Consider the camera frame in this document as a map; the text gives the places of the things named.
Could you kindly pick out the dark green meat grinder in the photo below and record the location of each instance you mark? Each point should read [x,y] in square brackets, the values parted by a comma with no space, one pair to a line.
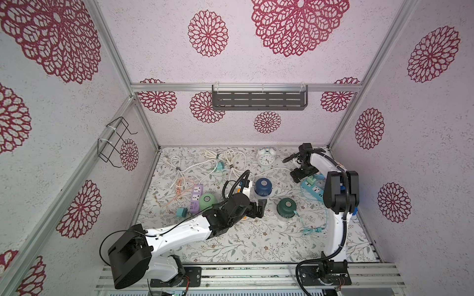
[286,208]

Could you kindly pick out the navy blue meat grinder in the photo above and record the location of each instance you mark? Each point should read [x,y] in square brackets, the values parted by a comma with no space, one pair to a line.
[263,187]

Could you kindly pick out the grey wall shelf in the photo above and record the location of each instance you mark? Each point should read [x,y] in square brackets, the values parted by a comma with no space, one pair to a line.
[259,100]

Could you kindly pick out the teal power strip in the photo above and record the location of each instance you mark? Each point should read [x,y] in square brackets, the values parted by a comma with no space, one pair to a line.
[316,191]

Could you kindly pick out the teal small charger adapter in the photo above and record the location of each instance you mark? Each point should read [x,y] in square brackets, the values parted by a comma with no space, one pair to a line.
[181,212]

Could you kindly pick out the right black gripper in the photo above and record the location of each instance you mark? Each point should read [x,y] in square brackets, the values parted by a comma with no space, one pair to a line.
[303,172]

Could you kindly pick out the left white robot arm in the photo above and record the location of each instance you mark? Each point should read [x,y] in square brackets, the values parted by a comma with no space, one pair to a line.
[142,253]

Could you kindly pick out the black wire rack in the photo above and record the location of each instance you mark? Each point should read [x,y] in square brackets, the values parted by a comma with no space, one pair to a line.
[119,149]

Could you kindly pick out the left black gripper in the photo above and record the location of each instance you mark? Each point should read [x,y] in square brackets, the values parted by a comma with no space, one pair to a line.
[261,207]

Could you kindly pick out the light green meat grinder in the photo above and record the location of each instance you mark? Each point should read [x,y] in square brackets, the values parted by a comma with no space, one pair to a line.
[207,200]

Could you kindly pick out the white twin-bell alarm clock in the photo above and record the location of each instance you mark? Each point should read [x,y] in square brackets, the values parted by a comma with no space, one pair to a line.
[266,156]

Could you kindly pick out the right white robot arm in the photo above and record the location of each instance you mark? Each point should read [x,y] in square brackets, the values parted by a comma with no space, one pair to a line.
[340,197]

